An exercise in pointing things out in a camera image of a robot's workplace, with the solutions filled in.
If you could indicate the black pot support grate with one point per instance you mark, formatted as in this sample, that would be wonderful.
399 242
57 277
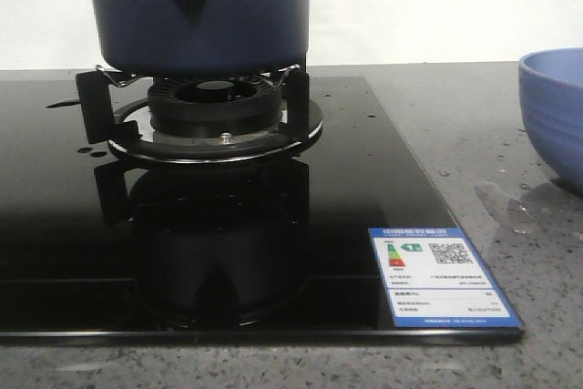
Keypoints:
129 132

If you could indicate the dark blue cooking pot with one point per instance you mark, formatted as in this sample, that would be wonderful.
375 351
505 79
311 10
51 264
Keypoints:
196 38

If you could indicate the light blue bowl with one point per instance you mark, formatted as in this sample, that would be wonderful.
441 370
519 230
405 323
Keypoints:
550 98

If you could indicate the black gas burner head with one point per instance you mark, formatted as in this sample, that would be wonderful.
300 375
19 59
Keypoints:
207 108

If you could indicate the black glass gas cooktop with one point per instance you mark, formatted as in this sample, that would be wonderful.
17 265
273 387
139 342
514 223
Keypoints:
96 249

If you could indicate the blue energy efficiency label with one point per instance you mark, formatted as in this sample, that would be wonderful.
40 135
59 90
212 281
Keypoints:
434 278

